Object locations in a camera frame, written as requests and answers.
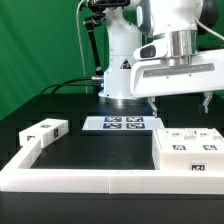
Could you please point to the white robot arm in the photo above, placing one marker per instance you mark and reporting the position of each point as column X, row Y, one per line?
column 177, row 22

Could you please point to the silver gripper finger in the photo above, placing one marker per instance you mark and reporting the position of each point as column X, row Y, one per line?
column 207, row 99
column 153, row 106

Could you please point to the white block with markers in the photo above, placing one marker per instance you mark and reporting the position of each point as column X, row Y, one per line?
column 48, row 131

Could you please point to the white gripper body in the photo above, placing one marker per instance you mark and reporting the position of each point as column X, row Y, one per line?
column 153, row 78

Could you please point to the white marker base plate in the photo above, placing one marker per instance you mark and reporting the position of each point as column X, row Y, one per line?
column 122, row 123

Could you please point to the small white cabinet door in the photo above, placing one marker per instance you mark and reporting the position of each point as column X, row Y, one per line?
column 171, row 140

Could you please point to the white L-shaped frame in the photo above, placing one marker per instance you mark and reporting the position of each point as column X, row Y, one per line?
column 19, row 176

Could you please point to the white cabinet box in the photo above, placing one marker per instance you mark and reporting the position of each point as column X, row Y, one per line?
column 194, row 158

